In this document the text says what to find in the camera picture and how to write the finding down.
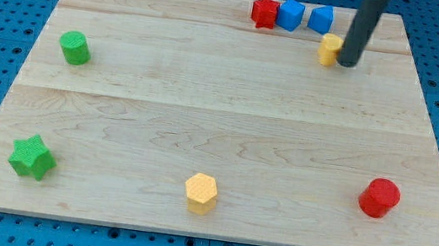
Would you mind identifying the blue cube block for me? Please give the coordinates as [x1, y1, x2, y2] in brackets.
[276, 0, 305, 31]

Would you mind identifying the green cylinder block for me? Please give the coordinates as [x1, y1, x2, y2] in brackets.
[59, 30, 91, 66]

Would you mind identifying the red cylinder block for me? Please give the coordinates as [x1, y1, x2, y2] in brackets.
[358, 178, 401, 219]

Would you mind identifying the blue pentagon block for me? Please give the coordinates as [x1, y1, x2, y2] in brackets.
[307, 5, 334, 35]

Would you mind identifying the green star block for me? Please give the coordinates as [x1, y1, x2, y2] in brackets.
[8, 135, 57, 181]

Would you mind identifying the yellow cylinder block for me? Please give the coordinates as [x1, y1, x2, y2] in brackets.
[318, 33, 343, 67]

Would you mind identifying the yellow hexagon block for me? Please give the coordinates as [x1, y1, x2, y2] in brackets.
[185, 173, 218, 215]

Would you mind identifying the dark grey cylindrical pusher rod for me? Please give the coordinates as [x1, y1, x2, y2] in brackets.
[337, 0, 389, 68]

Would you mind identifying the red star block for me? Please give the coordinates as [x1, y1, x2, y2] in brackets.
[250, 0, 280, 29]

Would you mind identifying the wooden board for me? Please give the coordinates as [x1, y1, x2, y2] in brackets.
[0, 0, 439, 246]

